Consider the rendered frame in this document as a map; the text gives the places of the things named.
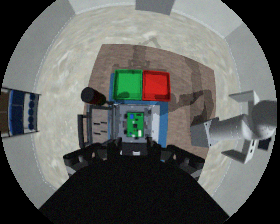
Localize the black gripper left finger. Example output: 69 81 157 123
63 137 124 178

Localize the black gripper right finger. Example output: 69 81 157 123
144 138 205 181

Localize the red open-top bin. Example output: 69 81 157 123
142 70 171 102

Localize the green circuit board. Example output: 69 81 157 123
127 113 144 137

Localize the green open-top bin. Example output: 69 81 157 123
112 69 142 101

